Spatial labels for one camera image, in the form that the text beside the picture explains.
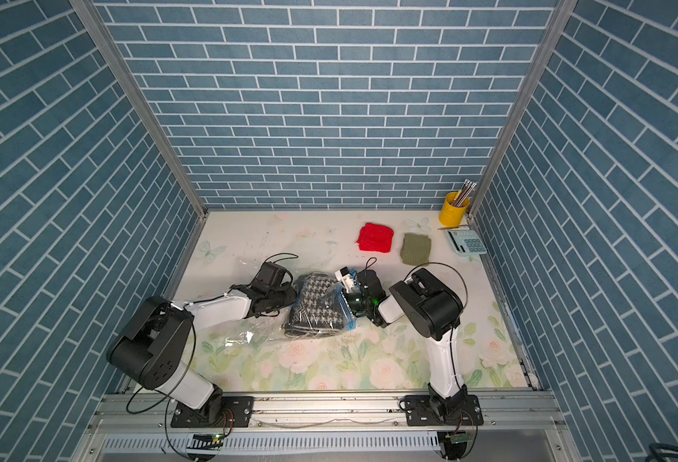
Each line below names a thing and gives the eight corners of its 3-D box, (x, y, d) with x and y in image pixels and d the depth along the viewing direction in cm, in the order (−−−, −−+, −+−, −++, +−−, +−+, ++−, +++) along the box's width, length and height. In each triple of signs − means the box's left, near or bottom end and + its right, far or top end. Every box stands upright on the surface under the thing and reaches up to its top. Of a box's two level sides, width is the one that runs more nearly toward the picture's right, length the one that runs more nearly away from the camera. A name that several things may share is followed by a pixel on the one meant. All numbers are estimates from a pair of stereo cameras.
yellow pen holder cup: (441, 228, 118) (448, 210, 110) (436, 210, 125) (442, 191, 117) (464, 228, 118) (473, 210, 110) (458, 210, 125) (466, 192, 117)
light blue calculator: (451, 255, 109) (454, 250, 107) (445, 233, 116) (447, 229, 114) (484, 255, 109) (487, 251, 107) (476, 234, 116) (479, 229, 114)
